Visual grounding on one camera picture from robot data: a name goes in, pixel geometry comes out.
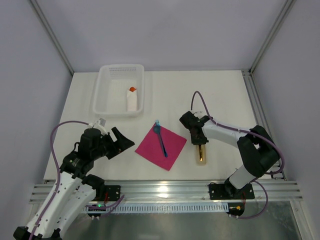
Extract left aluminium frame post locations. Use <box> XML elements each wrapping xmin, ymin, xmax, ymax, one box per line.
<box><xmin>28</xmin><ymin>0</ymin><xmax>75</xmax><ymax>76</ymax></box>

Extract right controller board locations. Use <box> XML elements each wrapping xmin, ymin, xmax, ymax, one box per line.
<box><xmin>226</xmin><ymin>202</ymin><xmax>245</xmax><ymax>219</ymax></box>

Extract white rolled napkin bundle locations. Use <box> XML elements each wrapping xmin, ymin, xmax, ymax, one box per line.
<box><xmin>126</xmin><ymin>90</ymin><xmax>138</xmax><ymax>112</ymax></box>

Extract left controller board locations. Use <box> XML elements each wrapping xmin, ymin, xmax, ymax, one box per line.
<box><xmin>85</xmin><ymin>204</ymin><xmax>109</xmax><ymax>219</ymax></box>

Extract right aluminium frame post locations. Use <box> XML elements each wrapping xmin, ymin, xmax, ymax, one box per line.
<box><xmin>249</xmin><ymin>0</ymin><xmax>296</xmax><ymax>75</ymax></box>

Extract right aluminium side rail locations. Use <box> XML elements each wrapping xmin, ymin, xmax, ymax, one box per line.
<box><xmin>241</xmin><ymin>69</ymin><xmax>287</xmax><ymax>181</ymax></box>

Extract white plastic basket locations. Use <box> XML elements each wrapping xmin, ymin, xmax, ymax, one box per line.
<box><xmin>92</xmin><ymin>64</ymin><xmax>145</xmax><ymax>118</ymax></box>

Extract controller board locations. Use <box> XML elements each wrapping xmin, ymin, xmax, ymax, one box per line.
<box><xmin>226</xmin><ymin>202</ymin><xmax>245</xmax><ymax>219</ymax></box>
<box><xmin>85</xmin><ymin>204</ymin><xmax>109</xmax><ymax>219</ymax></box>

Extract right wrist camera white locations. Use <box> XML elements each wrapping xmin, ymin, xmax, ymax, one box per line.
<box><xmin>191</xmin><ymin>110</ymin><xmax>203</xmax><ymax>115</ymax></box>

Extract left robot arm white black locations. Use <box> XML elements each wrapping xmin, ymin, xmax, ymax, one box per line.
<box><xmin>13</xmin><ymin>127</ymin><xmax>135</xmax><ymax>240</ymax></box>

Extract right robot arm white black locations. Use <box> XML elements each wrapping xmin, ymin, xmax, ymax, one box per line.
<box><xmin>179</xmin><ymin>111</ymin><xmax>281</xmax><ymax>200</ymax></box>

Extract pink paper napkin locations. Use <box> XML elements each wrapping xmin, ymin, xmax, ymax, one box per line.
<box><xmin>135</xmin><ymin>123</ymin><xmax>187</xmax><ymax>171</ymax></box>

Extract beige wooden utensil tray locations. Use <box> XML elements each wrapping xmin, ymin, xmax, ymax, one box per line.
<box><xmin>195</xmin><ymin>144</ymin><xmax>207</xmax><ymax>166</ymax></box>

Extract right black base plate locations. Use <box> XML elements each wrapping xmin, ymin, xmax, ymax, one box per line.
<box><xmin>208</xmin><ymin>182</ymin><xmax>255</xmax><ymax>200</ymax></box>

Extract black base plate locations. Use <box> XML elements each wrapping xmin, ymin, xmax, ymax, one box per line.
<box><xmin>98</xmin><ymin>185</ymin><xmax>121</xmax><ymax>202</ymax></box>
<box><xmin>208</xmin><ymin>182</ymin><xmax>255</xmax><ymax>200</ymax></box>

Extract aluminium frame post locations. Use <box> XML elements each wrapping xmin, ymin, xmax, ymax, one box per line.
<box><xmin>249</xmin><ymin>0</ymin><xmax>296</xmax><ymax>75</ymax></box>
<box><xmin>28</xmin><ymin>0</ymin><xmax>75</xmax><ymax>76</ymax></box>

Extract orange utensil tip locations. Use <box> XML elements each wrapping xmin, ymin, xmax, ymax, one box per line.
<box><xmin>129</xmin><ymin>86</ymin><xmax>137</xmax><ymax>92</ymax></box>

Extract white slotted cable duct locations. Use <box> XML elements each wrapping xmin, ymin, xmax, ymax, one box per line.
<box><xmin>79</xmin><ymin>202</ymin><xmax>230</xmax><ymax>214</ymax></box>

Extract gold metal knife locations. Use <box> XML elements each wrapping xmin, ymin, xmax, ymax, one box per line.
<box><xmin>197</xmin><ymin>145</ymin><xmax>206</xmax><ymax>165</ymax></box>

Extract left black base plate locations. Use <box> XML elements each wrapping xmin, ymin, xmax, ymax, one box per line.
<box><xmin>98</xmin><ymin>185</ymin><xmax>121</xmax><ymax>202</ymax></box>

